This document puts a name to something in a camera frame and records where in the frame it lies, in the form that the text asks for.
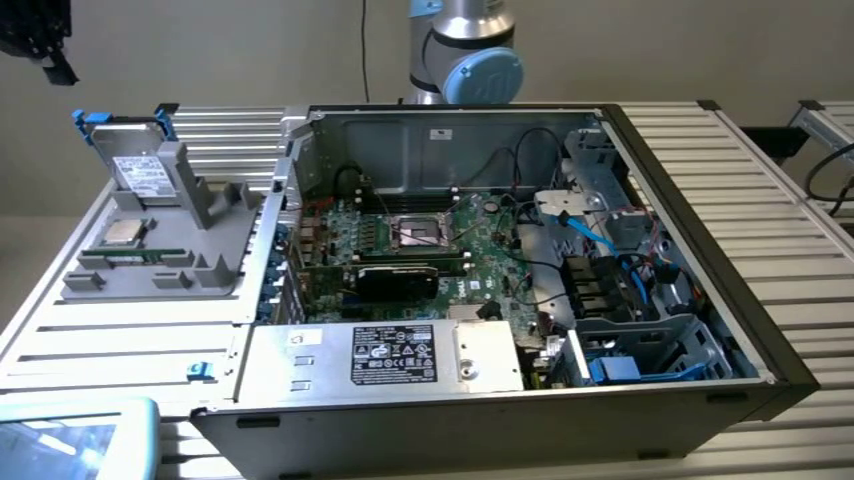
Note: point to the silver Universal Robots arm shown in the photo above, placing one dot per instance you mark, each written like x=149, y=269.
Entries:
x=467, y=45

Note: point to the metal disk bay cage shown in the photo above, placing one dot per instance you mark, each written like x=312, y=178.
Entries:
x=607, y=200

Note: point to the CPU socket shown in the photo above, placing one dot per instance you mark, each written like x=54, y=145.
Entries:
x=417, y=230

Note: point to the green motherboard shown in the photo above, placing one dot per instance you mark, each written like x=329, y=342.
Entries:
x=427, y=260

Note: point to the black RAM slots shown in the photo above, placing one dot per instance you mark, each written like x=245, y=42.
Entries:
x=409, y=199

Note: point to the black graphics card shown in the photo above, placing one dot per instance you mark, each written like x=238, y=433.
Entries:
x=396, y=282

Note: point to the open black PC case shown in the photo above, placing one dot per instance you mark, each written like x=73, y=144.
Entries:
x=507, y=300

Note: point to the silver power supply unit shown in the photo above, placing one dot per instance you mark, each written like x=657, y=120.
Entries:
x=380, y=357

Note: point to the grey parts rack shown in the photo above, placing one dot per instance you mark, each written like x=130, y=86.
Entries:
x=173, y=240

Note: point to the green RAM stick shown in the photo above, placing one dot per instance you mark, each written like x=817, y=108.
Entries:
x=142, y=257

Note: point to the blue side panel latch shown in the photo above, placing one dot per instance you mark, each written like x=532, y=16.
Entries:
x=198, y=371

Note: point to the silver CPU chip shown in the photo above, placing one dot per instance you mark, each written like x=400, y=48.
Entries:
x=122, y=234

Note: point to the grey case side panel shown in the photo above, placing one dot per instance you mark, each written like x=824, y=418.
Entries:
x=126, y=320

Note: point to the black hanging object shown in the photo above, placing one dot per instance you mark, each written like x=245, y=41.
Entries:
x=36, y=35

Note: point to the blue disk bay bracket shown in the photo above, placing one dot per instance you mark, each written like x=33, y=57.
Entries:
x=640, y=370

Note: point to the silver hard disk blue bracket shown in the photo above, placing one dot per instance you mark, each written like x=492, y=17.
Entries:
x=136, y=165

